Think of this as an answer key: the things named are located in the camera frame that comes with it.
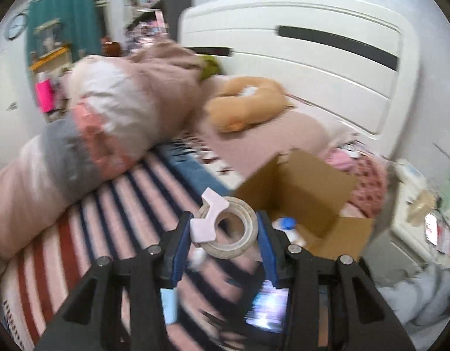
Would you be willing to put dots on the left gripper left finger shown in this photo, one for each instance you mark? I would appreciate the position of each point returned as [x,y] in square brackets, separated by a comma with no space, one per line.
[117,304]

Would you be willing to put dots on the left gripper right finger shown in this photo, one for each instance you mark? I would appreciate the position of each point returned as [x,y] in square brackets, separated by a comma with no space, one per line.
[332,304]

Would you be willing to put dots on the clear tape roll with dispenser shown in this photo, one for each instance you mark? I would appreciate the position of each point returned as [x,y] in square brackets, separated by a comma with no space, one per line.
[224,227]

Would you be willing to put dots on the light blue square box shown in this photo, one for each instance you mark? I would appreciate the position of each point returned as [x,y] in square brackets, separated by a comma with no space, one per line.
[170,302]

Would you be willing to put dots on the grey star pattern cloth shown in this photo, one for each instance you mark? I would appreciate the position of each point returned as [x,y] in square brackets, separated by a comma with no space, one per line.
[422,302]

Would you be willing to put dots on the white nightstand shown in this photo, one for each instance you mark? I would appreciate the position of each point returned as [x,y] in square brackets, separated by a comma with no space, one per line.
[418,228]

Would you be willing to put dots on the striped fleece blanket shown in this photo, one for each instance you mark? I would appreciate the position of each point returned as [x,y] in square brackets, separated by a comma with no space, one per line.
[119,219]

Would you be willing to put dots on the brown cardboard box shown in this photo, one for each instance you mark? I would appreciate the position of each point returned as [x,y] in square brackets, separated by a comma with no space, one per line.
[301,186]

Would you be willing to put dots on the rolled pink grey duvet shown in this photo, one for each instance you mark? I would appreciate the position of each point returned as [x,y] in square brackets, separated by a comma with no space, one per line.
[122,107]

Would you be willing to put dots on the pink gift bag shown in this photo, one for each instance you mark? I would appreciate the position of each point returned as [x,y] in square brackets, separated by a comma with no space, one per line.
[45,96]

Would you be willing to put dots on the tan plush toy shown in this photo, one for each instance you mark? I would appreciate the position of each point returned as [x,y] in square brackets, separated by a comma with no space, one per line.
[242,102]

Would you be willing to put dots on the white bed headboard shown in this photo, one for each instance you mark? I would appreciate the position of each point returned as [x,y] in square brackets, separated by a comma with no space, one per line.
[354,60]

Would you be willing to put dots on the yellow side table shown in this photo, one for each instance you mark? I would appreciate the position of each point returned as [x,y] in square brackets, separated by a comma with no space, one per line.
[52,63]

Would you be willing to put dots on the glass display case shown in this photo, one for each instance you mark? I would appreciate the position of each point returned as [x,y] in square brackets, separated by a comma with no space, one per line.
[48,36]

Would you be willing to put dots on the shelf with items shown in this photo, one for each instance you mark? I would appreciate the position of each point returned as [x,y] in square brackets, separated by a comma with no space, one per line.
[151,0]

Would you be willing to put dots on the round wall clock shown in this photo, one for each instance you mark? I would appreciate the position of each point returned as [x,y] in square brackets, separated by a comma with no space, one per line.
[16,26]

